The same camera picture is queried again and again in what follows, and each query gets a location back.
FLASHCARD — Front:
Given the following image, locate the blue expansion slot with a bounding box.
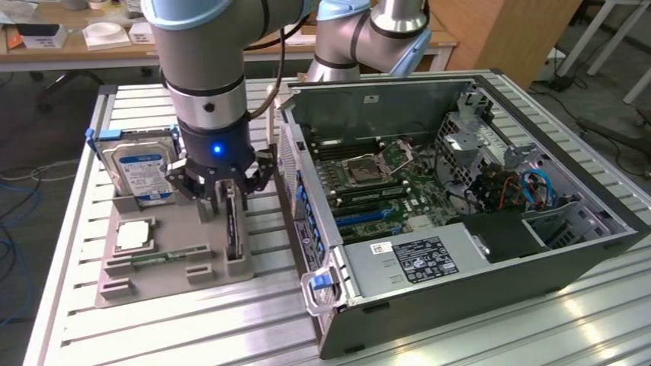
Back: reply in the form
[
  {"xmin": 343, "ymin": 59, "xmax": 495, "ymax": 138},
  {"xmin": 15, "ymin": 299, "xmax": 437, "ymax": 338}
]
[{"xmin": 334, "ymin": 208, "xmax": 392, "ymax": 229}]

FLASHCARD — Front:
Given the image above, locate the green motherboard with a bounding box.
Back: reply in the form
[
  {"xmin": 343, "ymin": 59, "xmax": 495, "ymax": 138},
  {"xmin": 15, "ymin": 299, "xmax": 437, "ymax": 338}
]
[{"xmin": 303, "ymin": 128, "xmax": 462, "ymax": 246}]

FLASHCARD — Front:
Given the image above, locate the CPU chip with silver lid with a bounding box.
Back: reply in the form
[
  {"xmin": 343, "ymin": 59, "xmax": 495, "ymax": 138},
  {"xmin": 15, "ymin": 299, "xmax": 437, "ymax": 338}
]
[{"xmin": 114, "ymin": 220, "xmax": 155, "ymax": 253}]

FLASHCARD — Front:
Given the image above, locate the grey power supply unit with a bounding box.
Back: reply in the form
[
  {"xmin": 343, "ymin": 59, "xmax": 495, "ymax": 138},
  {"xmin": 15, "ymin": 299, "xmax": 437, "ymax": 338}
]
[{"xmin": 342, "ymin": 222, "xmax": 494, "ymax": 301}]

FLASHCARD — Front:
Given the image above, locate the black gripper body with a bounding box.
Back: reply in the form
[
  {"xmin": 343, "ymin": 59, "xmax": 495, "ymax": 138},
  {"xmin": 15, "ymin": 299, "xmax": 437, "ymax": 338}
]
[{"xmin": 178, "ymin": 116, "xmax": 256, "ymax": 202}]

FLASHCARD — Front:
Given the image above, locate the white square foam tray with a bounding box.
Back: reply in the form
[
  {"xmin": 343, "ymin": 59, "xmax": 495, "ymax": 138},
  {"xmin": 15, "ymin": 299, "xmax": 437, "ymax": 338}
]
[{"xmin": 79, "ymin": 21, "xmax": 134, "ymax": 52}]

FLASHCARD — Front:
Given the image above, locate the open black PC case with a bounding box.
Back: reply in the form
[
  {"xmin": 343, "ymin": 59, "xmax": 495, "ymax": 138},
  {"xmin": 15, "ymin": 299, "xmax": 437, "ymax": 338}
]
[{"xmin": 271, "ymin": 74, "xmax": 651, "ymax": 361}]

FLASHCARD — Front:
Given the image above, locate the small white labelled box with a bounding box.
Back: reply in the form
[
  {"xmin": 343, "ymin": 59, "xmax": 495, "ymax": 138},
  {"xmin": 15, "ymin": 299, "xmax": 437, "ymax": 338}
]
[{"xmin": 127, "ymin": 21, "xmax": 158, "ymax": 46}]

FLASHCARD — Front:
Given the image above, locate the grey parts rack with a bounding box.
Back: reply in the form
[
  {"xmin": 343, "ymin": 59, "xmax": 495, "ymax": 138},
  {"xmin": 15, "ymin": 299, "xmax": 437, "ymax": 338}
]
[{"xmin": 94, "ymin": 178, "xmax": 256, "ymax": 310}]

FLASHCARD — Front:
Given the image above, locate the black Nvidia graphics card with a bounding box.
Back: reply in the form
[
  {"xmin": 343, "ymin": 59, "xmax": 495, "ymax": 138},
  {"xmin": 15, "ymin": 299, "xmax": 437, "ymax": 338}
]
[{"xmin": 223, "ymin": 181, "xmax": 251, "ymax": 263}]

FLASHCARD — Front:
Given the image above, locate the wooden desk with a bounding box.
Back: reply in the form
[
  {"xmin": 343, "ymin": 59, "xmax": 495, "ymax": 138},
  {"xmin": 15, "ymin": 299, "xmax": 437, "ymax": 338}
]
[{"xmin": 0, "ymin": 0, "xmax": 459, "ymax": 74}]

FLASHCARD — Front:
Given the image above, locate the wooden cabinet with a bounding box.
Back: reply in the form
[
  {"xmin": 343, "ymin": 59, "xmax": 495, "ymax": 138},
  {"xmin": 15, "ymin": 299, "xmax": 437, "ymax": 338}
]
[{"xmin": 435, "ymin": 0, "xmax": 585, "ymax": 89}]

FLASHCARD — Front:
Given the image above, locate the metal disk bay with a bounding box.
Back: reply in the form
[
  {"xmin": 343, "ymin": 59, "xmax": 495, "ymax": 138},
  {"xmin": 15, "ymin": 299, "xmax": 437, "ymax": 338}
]
[{"xmin": 521, "ymin": 201, "xmax": 613, "ymax": 253}]

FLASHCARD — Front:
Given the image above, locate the hard disk with blue rails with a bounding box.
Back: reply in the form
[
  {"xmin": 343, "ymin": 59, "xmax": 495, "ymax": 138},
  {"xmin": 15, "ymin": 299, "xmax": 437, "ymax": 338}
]
[{"xmin": 84, "ymin": 127, "xmax": 183, "ymax": 209}]

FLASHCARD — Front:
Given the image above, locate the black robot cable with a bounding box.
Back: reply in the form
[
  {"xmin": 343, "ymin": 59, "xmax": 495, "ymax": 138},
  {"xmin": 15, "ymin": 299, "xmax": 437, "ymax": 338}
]
[{"xmin": 242, "ymin": 14, "xmax": 311, "ymax": 120}]

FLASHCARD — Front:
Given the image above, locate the installed RAM stick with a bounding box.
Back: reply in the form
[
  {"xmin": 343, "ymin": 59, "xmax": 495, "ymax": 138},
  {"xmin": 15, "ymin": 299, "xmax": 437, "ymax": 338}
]
[{"xmin": 332, "ymin": 181, "xmax": 412, "ymax": 204}]

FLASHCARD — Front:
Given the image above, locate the thin red wire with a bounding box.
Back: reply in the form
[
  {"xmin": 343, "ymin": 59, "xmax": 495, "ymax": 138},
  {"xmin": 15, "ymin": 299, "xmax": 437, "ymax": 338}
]
[{"xmin": 495, "ymin": 177, "xmax": 513, "ymax": 209}]

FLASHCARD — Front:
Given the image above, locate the blue floor cable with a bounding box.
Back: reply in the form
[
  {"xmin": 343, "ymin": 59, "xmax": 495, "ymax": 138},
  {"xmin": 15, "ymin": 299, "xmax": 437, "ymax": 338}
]
[{"xmin": 0, "ymin": 181, "xmax": 43, "ymax": 326}]

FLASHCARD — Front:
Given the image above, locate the metal socket cover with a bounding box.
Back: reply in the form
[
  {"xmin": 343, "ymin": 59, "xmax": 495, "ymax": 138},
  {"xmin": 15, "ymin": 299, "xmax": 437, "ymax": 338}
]
[{"xmin": 378, "ymin": 138, "xmax": 418, "ymax": 165}]

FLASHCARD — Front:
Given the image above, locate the black chair base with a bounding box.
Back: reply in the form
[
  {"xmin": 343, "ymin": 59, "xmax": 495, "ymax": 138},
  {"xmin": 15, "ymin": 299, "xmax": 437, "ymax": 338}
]
[{"xmin": 28, "ymin": 67, "xmax": 110, "ymax": 112}]

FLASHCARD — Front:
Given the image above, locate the CPU socket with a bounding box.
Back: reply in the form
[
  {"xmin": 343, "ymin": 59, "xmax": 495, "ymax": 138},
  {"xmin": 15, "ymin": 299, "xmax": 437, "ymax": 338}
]
[{"xmin": 342, "ymin": 155, "xmax": 388, "ymax": 188}]

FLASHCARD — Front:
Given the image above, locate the metal drive cage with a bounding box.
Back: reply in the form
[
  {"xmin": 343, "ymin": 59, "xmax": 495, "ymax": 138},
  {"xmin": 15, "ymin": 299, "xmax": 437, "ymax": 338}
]
[{"xmin": 435, "ymin": 109, "xmax": 511, "ymax": 173}]

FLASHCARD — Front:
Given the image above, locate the blue data wire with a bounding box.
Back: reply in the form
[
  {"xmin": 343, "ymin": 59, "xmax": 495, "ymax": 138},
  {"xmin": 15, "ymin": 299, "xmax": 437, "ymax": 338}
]
[{"xmin": 522, "ymin": 169, "xmax": 559, "ymax": 210}]

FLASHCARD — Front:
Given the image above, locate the loose green RAM stick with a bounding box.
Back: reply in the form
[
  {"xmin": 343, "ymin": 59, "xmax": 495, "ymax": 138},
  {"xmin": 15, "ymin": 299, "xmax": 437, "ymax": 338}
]
[{"xmin": 130, "ymin": 249, "xmax": 194, "ymax": 268}]

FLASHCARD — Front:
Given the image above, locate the white table frame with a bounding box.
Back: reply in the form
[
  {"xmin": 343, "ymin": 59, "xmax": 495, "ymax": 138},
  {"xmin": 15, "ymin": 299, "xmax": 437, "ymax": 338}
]
[{"xmin": 553, "ymin": 0, "xmax": 651, "ymax": 104}]

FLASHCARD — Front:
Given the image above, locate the white box with dark lid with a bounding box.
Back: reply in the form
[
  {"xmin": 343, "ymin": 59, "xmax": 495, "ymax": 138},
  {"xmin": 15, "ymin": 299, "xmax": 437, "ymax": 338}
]
[{"xmin": 19, "ymin": 24, "xmax": 68, "ymax": 50}]

